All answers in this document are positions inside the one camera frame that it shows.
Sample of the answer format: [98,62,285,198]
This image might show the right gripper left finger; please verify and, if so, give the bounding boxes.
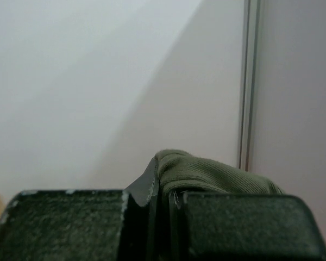
[0,159,159,260]

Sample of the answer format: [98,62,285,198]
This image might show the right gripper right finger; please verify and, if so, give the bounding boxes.
[169,191,326,260]

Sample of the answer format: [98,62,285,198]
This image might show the olive green shorts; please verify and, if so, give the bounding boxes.
[155,150,284,199]

